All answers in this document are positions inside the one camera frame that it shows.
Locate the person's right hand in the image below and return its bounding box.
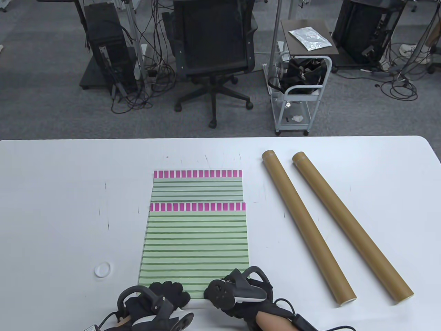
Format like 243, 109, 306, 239
204, 276, 295, 325

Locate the person's left hand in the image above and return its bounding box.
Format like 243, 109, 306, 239
122, 282, 191, 321

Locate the grey and white hand controller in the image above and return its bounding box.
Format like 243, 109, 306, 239
117, 285, 194, 331
206, 266, 275, 311

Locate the green striped paper sheet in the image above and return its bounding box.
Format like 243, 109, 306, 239
140, 170, 244, 276
138, 203, 250, 300

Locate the brown cardboard mailing tube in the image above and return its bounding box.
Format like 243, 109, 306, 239
262, 149, 357, 307
292, 151, 414, 305

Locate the person's left forearm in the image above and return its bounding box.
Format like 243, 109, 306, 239
114, 315, 134, 330

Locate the person's right forearm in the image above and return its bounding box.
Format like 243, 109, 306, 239
257, 310, 297, 331

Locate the white metal utility cart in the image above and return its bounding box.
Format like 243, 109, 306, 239
264, 51, 333, 136

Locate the white power strip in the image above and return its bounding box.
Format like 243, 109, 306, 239
134, 44, 148, 80

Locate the black mesh office chair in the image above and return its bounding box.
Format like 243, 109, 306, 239
162, 0, 259, 129

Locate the black computer tower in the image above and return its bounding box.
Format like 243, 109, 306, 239
332, 0, 407, 67
79, 2, 138, 94

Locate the brown side table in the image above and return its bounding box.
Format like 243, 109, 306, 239
281, 19, 340, 56

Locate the silver foil bag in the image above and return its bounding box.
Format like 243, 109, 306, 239
288, 27, 333, 52

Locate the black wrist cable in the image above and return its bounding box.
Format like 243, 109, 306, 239
275, 297, 356, 331

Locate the black floor cable bundle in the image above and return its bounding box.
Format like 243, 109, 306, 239
110, 0, 177, 114
374, 41, 441, 101

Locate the black headset with straps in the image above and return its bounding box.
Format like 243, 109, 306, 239
269, 58, 328, 95

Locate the silver aluminium frame post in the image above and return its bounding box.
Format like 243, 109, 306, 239
125, 0, 152, 93
269, 0, 284, 80

